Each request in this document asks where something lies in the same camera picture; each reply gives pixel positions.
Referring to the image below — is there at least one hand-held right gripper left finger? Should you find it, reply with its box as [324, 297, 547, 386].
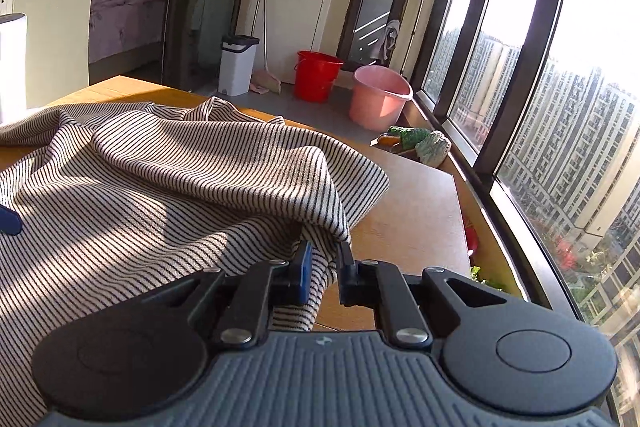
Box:
[160, 239, 315, 351]

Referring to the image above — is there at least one white upright vacuum cleaner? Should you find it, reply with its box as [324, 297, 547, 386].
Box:
[0, 13, 28, 124]

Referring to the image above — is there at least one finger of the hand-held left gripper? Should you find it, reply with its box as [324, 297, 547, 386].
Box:
[0, 205, 24, 236]

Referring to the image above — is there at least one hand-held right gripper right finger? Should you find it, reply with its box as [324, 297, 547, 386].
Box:
[336, 241, 523, 351]

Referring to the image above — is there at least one broom with pink head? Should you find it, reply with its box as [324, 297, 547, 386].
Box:
[250, 0, 282, 96]

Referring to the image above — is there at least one bed with pink blanket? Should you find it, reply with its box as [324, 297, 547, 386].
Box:
[89, 0, 166, 70]

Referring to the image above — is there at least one pink plastic bucket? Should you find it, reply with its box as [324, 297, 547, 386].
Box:
[348, 66, 414, 132]

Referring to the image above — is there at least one red flower pot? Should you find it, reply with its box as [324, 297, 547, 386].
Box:
[462, 219, 479, 254]

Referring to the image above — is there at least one dark framed interior window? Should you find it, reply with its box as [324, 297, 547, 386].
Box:
[336, 0, 416, 70]

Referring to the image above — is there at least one green leafy plant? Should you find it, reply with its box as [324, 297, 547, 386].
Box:
[470, 266, 506, 293]

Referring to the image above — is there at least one hanging grey rag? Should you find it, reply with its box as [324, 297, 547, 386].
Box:
[371, 20, 402, 64]

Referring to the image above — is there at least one white trash bin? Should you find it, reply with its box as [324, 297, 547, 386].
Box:
[218, 35, 260, 98]

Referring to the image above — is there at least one red plastic bucket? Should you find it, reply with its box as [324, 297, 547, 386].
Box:
[293, 50, 345, 103]

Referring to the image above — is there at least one black white striped garment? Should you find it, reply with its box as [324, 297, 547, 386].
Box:
[0, 96, 391, 408]

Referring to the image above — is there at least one dark balcony window frame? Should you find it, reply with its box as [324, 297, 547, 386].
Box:
[415, 0, 640, 358]

